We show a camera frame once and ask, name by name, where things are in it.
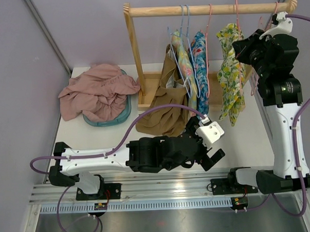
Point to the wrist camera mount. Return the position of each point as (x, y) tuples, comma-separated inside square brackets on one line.
[(282, 25), (209, 131)]

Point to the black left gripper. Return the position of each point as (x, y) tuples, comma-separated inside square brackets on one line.
[(191, 129)]

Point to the yellow lemon print skirt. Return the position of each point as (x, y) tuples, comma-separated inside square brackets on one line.
[(231, 74)]

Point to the teal plastic basin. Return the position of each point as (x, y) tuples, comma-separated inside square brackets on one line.
[(119, 117)]

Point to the pastel floral skirt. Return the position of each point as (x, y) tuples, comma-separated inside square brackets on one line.
[(192, 102)]

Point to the wooden clothes rack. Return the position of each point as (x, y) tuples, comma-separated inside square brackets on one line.
[(149, 80)]

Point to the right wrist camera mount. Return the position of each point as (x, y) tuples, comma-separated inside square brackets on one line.
[(282, 25)]

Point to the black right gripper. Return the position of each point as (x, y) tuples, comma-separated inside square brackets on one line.
[(242, 48)]

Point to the blue wire hanger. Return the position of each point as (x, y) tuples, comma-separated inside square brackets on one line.
[(190, 51), (179, 51)]

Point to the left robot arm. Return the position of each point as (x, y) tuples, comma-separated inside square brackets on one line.
[(75, 168)]

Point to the brown pleated skirt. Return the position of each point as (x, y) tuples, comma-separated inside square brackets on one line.
[(170, 121)]

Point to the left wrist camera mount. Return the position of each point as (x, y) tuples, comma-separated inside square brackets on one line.
[(209, 131)]

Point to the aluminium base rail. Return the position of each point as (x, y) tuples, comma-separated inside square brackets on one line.
[(166, 190)]

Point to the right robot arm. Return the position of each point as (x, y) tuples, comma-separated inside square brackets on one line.
[(282, 99)]

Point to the pink pleated skirt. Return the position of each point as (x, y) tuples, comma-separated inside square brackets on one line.
[(70, 98)]

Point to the blue floral skirt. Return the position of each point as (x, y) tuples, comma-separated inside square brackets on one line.
[(198, 46)]

